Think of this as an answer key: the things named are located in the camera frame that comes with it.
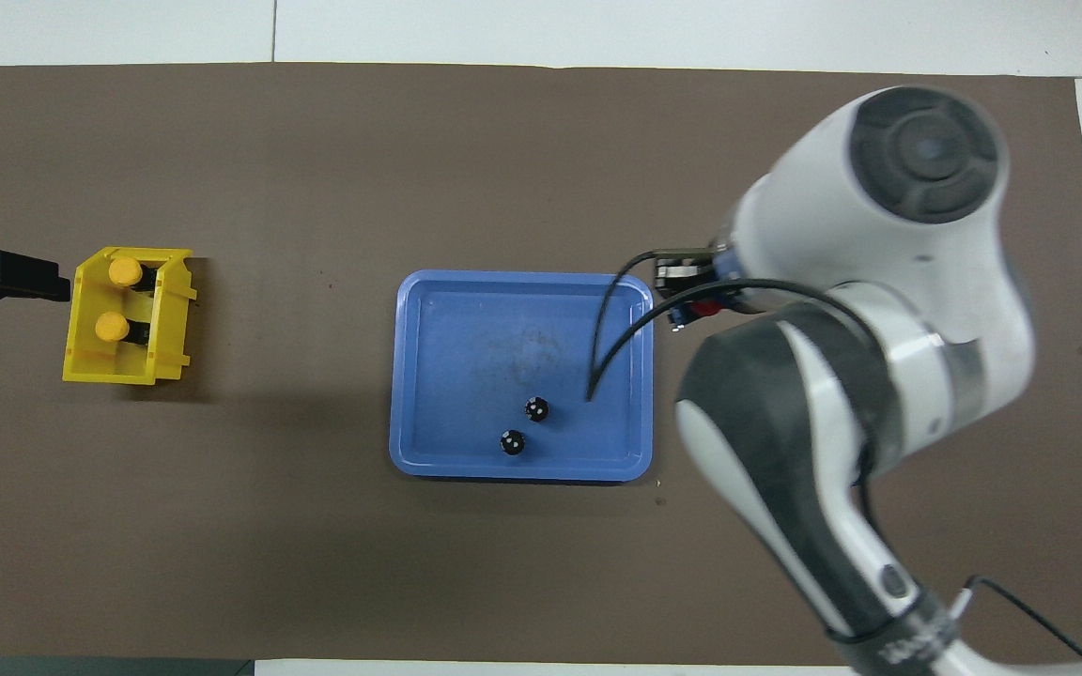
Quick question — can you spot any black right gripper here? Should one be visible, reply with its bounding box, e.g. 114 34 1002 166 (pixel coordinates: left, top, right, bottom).
653 225 751 312

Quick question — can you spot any blue plastic tray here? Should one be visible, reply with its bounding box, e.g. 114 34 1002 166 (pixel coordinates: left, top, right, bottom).
388 269 655 484

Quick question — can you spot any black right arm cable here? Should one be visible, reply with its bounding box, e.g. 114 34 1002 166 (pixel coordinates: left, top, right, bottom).
585 248 1082 663

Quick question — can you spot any yellow plastic storage bin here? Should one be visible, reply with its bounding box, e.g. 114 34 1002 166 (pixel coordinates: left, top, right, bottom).
62 246 198 387

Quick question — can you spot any brown paper table mat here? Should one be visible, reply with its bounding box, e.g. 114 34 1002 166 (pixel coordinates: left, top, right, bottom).
0 62 1082 669

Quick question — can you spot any red push button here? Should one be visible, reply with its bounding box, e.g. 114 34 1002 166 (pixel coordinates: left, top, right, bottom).
671 297 722 331

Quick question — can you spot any yellow push button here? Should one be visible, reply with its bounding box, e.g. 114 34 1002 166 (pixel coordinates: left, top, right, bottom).
94 312 153 346
107 256 159 292

